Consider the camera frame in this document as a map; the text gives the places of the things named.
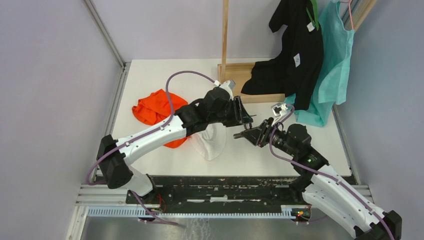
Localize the orange cloth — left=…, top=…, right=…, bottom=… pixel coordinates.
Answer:
left=131, top=89, right=190, bottom=149

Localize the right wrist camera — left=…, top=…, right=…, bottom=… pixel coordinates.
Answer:
left=271, top=102, right=290, bottom=126

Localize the white cable duct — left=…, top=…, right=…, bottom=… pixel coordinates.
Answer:
left=86, top=205, right=299, bottom=220

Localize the teal garment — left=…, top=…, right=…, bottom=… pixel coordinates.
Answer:
left=286, top=0, right=355, bottom=127

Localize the wooden clothes rack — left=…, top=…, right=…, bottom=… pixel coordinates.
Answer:
left=218, top=0, right=286, bottom=104

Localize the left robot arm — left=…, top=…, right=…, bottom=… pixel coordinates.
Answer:
left=96, top=87, right=253, bottom=204

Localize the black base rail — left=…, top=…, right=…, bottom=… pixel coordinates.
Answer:
left=140, top=175, right=308, bottom=214

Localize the white bucket hat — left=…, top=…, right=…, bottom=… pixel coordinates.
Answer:
left=188, top=123, right=227, bottom=161

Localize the green hanger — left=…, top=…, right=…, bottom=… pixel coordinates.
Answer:
left=306, top=0, right=320, bottom=32

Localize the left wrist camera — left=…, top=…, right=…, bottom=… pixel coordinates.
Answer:
left=219, top=79, right=236, bottom=99

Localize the black t-shirt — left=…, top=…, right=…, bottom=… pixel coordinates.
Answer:
left=241, top=0, right=324, bottom=110

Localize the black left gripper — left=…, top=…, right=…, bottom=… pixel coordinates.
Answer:
left=208, top=95, right=254, bottom=128

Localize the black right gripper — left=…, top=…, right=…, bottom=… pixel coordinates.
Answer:
left=240, top=116, right=297, bottom=157

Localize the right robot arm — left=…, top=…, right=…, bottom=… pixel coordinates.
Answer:
left=233, top=118, right=403, bottom=240

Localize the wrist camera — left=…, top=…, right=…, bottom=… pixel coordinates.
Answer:
left=271, top=102, right=290, bottom=126
left=219, top=79, right=236, bottom=99

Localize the aluminium frame rail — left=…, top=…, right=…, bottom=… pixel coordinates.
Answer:
left=65, top=59, right=143, bottom=240

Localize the pink hanger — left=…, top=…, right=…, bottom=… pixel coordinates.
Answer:
left=339, top=0, right=355, bottom=31

